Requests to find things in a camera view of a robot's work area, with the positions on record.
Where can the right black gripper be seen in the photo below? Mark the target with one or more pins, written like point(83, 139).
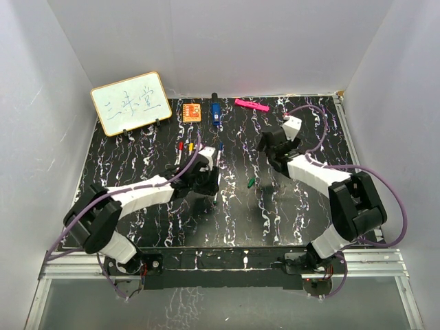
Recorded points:
point(294, 144)

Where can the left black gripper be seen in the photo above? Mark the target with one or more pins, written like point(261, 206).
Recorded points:
point(211, 186)

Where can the white pen red tip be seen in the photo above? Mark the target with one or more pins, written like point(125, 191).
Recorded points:
point(179, 157)

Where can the white pen blue tip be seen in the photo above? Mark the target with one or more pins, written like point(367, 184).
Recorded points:
point(218, 158)

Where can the green pen cap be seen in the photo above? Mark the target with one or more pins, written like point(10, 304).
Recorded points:
point(251, 182)

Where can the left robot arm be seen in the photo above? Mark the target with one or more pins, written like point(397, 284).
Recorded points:
point(96, 232)

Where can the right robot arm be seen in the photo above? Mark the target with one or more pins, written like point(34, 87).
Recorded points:
point(355, 205)

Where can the pink plastic tool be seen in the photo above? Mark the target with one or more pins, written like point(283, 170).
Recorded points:
point(251, 105)

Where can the orange card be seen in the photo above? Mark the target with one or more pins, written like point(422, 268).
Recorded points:
point(191, 113)

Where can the blue black marker tool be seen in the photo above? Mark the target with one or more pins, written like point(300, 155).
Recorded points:
point(215, 110)

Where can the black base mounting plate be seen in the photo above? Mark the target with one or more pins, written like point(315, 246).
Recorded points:
point(217, 267)

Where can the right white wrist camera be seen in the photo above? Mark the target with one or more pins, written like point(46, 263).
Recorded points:
point(291, 126)

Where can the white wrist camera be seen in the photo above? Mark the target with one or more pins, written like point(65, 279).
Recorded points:
point(208, 154)
point(291, 126)

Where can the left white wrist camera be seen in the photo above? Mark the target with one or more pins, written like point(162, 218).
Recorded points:
point(208, 154)

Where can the small whiteboard wooden frame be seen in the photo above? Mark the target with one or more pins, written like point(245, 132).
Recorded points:
point(131, 103)

